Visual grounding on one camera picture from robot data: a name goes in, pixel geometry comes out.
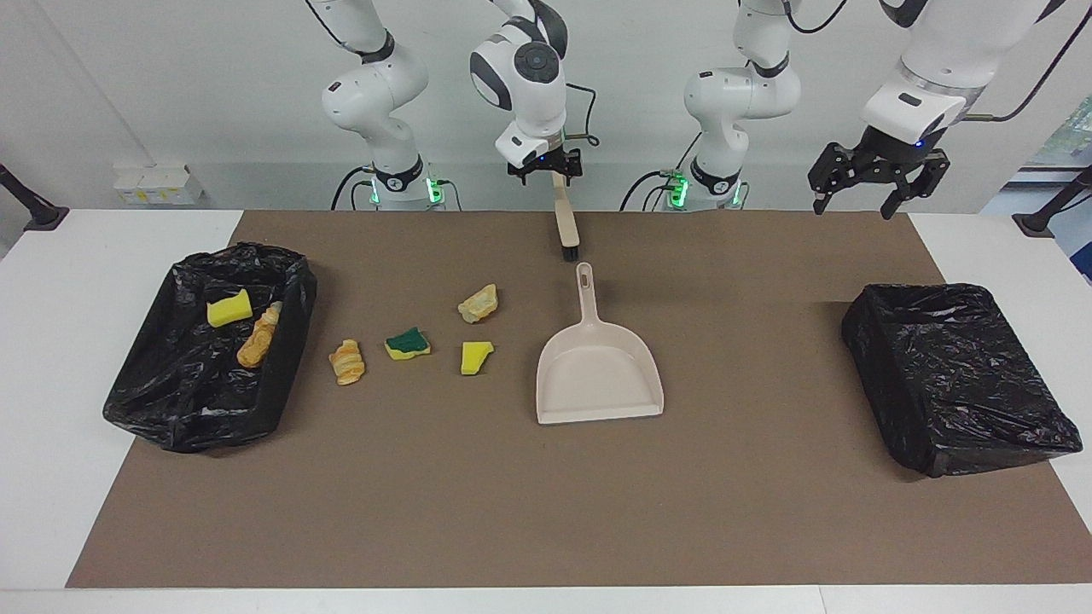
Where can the orange striped croissant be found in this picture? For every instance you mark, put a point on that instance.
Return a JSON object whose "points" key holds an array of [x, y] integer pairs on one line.
{"points": [[347, 362]]}

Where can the beige plastic dustpan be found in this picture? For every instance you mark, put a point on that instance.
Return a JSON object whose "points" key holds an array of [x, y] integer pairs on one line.
{"points": [[597, 379]]}

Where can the brown paper table mat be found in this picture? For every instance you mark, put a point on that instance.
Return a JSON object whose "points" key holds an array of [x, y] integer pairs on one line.
{"points": [[546, 495]]}

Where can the black angled stand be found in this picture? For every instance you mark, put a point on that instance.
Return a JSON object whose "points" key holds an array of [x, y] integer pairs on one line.
{"points": [[30, 209], [1045, 217]]}

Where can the yellow sponge wedge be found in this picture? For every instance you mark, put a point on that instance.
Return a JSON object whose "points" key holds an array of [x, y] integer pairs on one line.
{"points": [[474, 358]]}

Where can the notched yellow sponge piece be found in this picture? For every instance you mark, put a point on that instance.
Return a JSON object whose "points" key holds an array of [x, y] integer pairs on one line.
{"points": [[229, 309]]}

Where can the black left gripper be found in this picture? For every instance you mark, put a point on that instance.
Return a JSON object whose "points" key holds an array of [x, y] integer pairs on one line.
{"points": [[891, 159]]}

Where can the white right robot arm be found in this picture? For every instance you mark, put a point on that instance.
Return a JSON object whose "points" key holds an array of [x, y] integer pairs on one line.
{"points": [[529, 77]]}

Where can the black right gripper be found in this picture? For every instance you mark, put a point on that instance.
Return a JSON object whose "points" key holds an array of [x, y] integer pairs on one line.
{"points": [[550, 159]]}

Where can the green and yellow sponge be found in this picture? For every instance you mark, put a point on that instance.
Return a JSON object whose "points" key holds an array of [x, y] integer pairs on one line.
{"points": [[408, 344]]}

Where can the white wall power box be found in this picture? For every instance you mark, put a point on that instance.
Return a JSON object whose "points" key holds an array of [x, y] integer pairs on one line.
{"points": [[158, 185]]}

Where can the beige hand brush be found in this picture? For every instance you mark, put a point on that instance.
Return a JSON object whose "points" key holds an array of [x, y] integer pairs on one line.
{"points": [[566, 222]]}

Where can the brown bread roll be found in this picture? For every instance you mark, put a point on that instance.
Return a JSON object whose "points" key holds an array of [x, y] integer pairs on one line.
{"points": [[253, 348]]}

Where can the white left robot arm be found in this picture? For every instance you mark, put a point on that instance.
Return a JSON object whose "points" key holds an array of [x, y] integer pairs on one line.
{"points": [[742, 94]]}

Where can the black bag lined bin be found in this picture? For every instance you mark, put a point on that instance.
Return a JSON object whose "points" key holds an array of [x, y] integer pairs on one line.
{"points": [[171, 401], [955, 375]]}

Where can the pale flaky bread piece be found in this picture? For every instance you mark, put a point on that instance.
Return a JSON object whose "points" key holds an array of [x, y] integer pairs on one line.
{"points": [[271, 315], [478, 305]]}

